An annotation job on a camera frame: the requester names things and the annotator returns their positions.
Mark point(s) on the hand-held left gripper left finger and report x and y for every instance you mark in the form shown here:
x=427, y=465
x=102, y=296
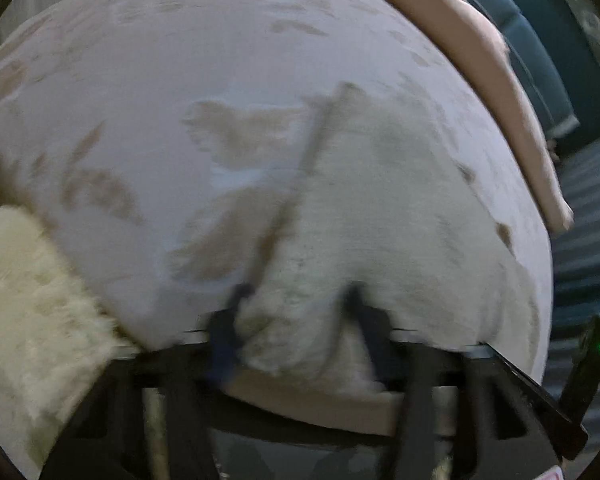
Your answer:
x=225, y=350

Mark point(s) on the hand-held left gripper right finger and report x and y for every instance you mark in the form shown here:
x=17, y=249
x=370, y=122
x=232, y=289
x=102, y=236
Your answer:
x=375, y=340

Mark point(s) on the cream knit sweater black hearts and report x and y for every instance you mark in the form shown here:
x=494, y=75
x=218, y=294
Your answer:
x=380, y=220

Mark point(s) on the grey striped curtain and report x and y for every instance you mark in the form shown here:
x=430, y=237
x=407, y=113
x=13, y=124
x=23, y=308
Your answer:
x=585, y=240

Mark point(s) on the white fluffy rug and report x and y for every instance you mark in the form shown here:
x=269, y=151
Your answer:
x=30, y=320

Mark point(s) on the pink duvet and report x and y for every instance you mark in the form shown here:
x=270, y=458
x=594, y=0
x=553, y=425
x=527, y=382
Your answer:
x=495, y=75

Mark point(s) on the teal upholstered headboard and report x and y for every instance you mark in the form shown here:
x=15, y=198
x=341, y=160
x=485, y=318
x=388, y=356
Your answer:
x=540, y=45

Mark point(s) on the grey bed frame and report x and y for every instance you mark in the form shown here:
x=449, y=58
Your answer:
x=300, y=460

